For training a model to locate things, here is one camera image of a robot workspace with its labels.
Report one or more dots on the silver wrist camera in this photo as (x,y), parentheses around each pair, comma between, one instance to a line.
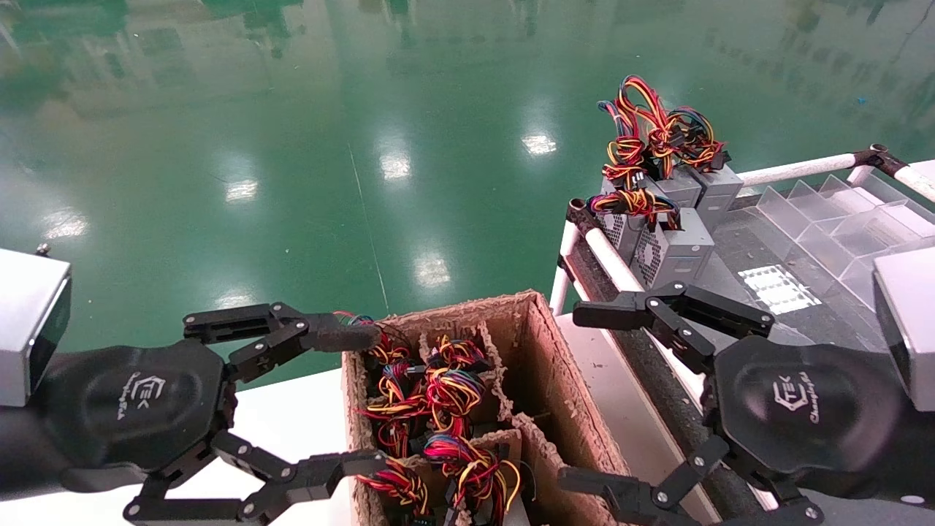
(913,321)
(25,321)

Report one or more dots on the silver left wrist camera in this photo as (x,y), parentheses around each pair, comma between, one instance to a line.
(25,321)

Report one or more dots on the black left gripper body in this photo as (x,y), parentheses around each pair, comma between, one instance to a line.
(139,402)

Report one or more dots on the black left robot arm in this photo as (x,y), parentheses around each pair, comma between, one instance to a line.
(18,453)

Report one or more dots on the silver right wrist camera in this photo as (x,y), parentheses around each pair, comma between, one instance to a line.
(913,321)

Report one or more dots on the black pipe connector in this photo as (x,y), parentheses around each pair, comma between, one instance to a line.
(880,158)
(581,215)

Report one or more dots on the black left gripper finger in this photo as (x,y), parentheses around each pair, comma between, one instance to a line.
(321,334)
(307,475)

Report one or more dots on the brown cardboard box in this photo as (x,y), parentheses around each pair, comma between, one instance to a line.
(544,351)

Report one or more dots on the white pipe leg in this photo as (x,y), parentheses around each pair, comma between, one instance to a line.
(561,288)

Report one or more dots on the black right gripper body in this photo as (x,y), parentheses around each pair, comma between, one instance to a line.
(803,409)

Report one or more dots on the clear acrylic divider tray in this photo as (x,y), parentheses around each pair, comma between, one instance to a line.
(825,226)

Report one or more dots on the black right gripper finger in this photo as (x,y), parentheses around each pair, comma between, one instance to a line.
(621,311)
(621,493)

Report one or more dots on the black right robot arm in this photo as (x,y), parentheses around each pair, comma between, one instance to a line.
(922,453)

